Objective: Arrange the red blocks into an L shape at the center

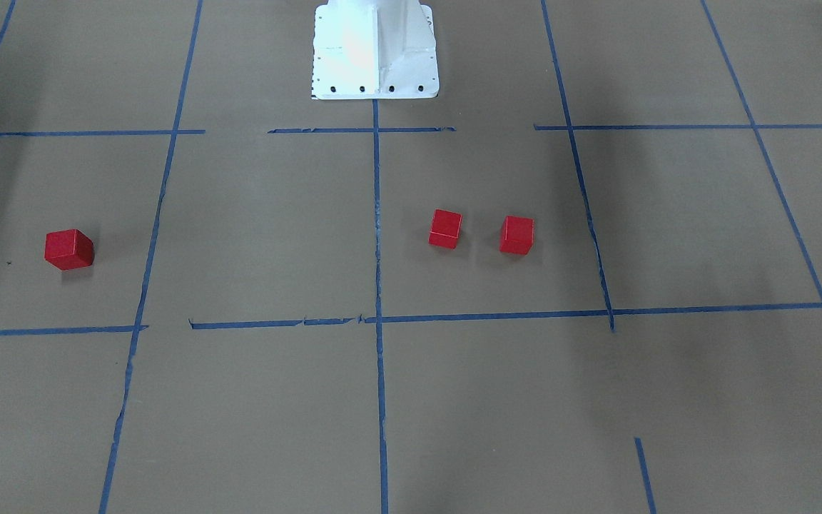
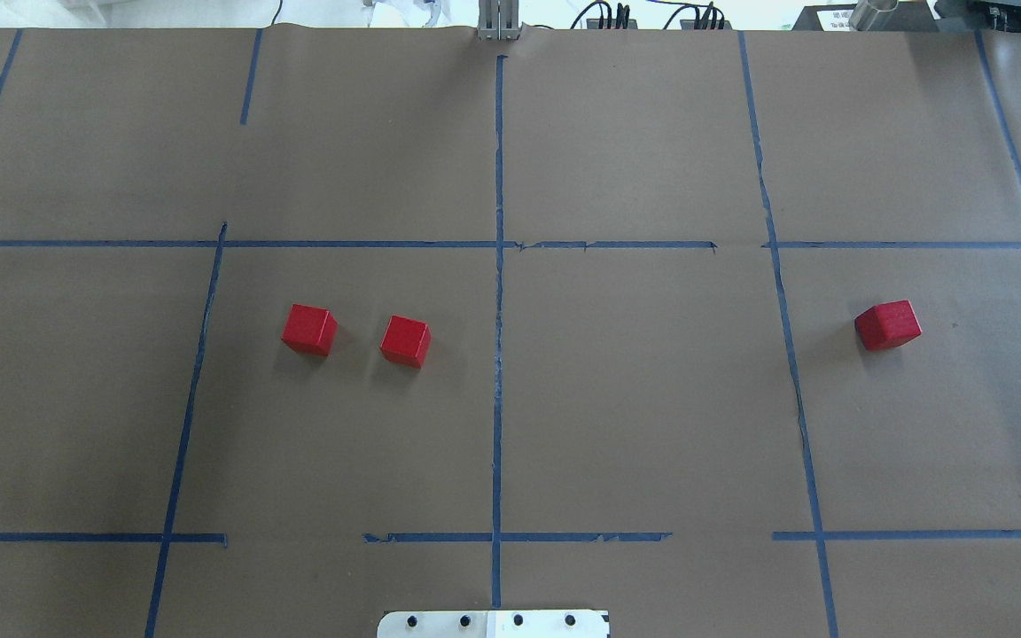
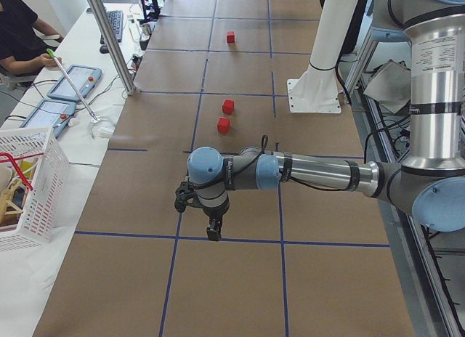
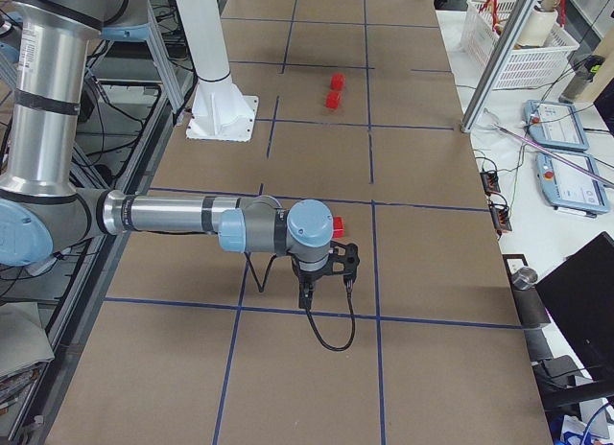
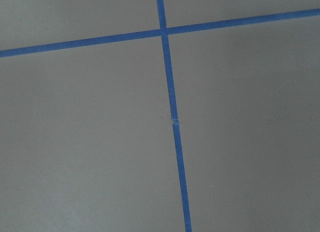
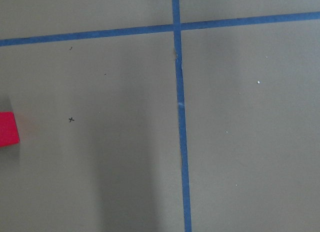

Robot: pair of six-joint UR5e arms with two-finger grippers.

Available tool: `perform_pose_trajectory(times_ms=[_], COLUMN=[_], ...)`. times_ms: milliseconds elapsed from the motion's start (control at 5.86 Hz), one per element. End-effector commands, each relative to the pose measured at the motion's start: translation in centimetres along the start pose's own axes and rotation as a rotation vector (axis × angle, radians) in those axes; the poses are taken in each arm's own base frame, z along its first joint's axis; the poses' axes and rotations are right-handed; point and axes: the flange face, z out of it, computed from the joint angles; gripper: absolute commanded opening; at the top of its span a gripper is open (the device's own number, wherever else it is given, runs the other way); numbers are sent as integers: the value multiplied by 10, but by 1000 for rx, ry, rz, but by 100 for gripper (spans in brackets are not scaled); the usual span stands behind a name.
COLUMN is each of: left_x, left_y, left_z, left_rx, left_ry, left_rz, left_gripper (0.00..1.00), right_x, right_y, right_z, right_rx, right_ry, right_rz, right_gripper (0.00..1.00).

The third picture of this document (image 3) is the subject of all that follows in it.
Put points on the long reaching stick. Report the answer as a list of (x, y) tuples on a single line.
[(95, 118)]

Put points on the seated person black shirt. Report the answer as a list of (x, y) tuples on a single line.
[(23, 53)]

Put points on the white plastic basket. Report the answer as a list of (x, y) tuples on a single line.
[(29, 199)]

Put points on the small metal cup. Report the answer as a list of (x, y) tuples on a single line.
[(146, 32)]

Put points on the blue teach pendant near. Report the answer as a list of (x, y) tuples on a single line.
[(55, 114)]

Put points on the red block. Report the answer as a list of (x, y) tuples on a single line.
[(223, 125), (228, 106), (230, 37)]

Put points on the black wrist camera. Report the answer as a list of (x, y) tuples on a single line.
[(185, 195)]

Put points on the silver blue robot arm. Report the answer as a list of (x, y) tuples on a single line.
[(427, 185)]

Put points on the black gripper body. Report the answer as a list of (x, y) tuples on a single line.
[(213, 216)]

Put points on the black keyboard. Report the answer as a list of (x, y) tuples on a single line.
[(116, 20)]

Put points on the aluminium frame post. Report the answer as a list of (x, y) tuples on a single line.
[(116, 55)]

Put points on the white camera pole base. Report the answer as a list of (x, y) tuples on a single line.
[(316, 90)]

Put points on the grey cloth under table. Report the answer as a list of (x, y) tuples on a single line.
[(390, 86)]

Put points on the blue teach pendant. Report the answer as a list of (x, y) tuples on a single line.
[(85, 78), (55, 114)]

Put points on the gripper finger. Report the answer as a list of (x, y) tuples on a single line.
[(213, 230)]

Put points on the blue teach pendant far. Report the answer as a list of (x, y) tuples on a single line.
[(85, 78)]

